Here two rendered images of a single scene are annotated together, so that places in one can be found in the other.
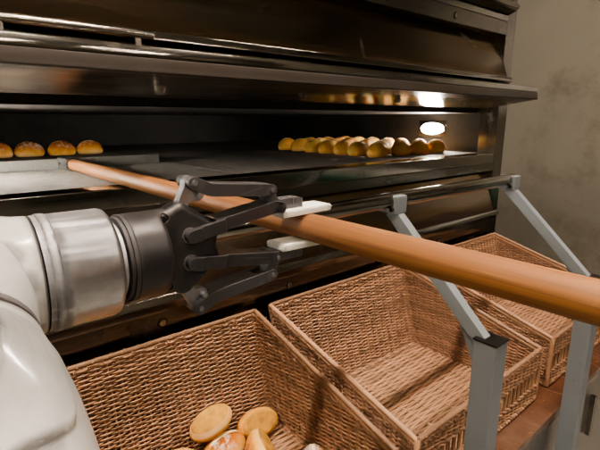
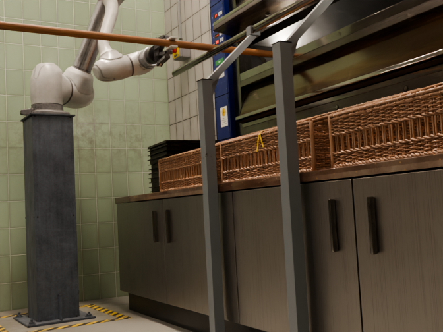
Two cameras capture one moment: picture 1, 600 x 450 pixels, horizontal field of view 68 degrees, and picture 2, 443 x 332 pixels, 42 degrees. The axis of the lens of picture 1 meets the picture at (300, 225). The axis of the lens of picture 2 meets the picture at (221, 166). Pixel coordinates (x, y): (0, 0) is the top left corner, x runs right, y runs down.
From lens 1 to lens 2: 2.72 m
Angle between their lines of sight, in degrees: 101
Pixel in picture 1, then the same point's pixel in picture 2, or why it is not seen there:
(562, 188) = not seen: outside the picture
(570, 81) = not seen: outside the picture
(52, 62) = (229, 20)
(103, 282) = (141, 56)
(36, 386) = (107, 55)
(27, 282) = (135, 56)
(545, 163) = not seen: outside the picture
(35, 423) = (104, 57)
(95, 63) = (235, 15)
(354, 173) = (376, 18)
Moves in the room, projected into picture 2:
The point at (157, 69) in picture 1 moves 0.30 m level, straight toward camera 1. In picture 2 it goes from (246, 8) to (180, 9)
